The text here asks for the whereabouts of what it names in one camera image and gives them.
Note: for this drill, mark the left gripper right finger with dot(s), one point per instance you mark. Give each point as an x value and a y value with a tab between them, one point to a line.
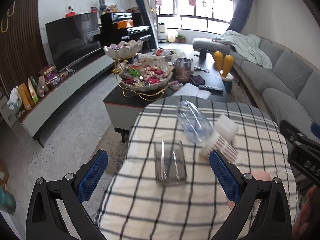
272	220

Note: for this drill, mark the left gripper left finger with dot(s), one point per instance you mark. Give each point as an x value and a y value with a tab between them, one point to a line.
44	219

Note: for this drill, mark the clear plastic measuring bottle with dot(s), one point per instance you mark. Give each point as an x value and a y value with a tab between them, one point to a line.
194	124

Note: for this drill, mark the pink plastic cup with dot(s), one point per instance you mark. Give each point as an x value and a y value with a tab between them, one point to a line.
259	175

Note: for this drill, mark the plain white plastic cup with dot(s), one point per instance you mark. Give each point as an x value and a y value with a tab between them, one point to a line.
226	127

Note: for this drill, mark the patterned white paper cup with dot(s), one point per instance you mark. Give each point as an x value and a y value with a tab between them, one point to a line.
217	142

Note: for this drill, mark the square grey glass cup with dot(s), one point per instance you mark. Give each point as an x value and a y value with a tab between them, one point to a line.
170	166

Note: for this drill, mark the person's right hand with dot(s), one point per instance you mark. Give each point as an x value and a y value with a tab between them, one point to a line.
303	220

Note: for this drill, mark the grey sectional sofa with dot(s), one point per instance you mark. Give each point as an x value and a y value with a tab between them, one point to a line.
289	91

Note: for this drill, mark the white low tv cabinet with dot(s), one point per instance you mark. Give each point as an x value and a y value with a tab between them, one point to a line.
81	83

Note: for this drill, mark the plaid checkered table cloth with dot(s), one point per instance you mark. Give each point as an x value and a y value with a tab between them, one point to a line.
136	207

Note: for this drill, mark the black remote control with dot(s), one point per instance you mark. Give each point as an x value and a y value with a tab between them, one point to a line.
210	88

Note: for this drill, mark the light green blanket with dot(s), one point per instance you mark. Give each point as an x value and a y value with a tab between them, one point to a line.
246	46

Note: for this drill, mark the snack bags on cabinet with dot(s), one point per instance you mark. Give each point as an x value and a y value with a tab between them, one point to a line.
25	96

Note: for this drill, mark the white paper sheets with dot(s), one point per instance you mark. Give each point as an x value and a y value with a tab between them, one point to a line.
191	90

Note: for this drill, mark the black coffee table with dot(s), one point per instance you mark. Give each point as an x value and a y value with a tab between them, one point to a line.
123	106

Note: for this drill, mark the grey footstool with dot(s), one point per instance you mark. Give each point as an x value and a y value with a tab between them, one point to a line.
209	46

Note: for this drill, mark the glass jar of nuts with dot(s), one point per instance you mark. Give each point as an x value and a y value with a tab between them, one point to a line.
183	69

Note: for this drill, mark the two-tier snack bowl stand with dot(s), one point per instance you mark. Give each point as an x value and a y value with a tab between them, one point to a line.
136	72

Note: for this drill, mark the black flat television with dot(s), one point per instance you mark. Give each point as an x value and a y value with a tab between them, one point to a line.
73	38

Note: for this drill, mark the black upright piano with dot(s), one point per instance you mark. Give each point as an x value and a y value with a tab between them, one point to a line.
124	26

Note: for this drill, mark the blue window curtain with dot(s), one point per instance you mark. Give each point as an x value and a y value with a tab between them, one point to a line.
145	10

